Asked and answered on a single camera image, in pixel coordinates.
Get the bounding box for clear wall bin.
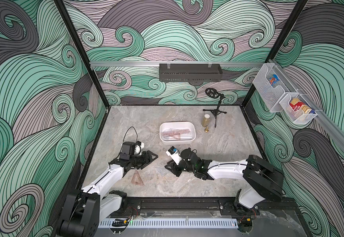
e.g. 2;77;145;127
279;92;318;124
253;63;289;113

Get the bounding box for pink small triangle ruler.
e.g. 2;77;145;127
131;170;144;186

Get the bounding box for white plastic storage box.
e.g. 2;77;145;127
159;121;197;145

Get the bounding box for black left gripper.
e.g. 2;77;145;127
129;150;157;168

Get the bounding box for clear wall bin upper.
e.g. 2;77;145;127
253;63;289;113

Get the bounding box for blue packet in bin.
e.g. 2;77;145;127
268;74;280;87

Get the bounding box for pink tall triangle ruler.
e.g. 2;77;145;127
166;134;181;141

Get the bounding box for white perforated cable duct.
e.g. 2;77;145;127
97;218;239;229

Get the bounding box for black tripod microphone stand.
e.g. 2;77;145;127
202;87;228;128

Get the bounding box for black corner frame post left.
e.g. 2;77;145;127
54;0;110;110

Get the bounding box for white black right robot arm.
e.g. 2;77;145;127
165;149;284;209

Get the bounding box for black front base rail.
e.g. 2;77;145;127
126;197;298;211

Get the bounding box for aluminium wall rail back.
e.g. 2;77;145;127
90;60;264;68

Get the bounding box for red boxes in bin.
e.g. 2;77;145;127
289;98;315;114

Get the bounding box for clear wall bin lower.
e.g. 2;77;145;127
279;92;318;124

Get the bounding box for aluminium wall rail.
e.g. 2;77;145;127
90;60;264;68
268;59;344;152

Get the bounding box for red straight ruler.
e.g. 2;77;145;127
162;128;192;140

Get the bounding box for black corner frame post right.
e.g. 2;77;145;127
241;0;309;107

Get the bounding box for spice jar with white lid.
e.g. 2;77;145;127
201;114;211;128

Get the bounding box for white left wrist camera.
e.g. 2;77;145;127
119;141;144;160

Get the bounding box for black wall-mounted tray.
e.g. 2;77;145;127
159;64;223;84

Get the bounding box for clear blue triangle ruler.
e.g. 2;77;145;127
155;167;169;177

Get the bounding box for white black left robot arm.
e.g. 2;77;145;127
55;151;158;237

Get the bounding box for aluminium wall rail right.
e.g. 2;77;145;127
268;59;344;152

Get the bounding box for black corner frame post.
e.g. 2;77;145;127
54;0;110;110
241;0;309;107

